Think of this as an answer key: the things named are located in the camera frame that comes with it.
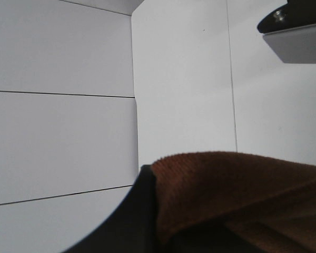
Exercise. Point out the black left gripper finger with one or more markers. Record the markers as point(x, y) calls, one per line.
point(132, 225)

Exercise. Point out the brown towel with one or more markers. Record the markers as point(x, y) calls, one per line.
point(268, 203)

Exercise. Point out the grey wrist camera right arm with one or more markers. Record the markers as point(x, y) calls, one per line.
point(290, 31)

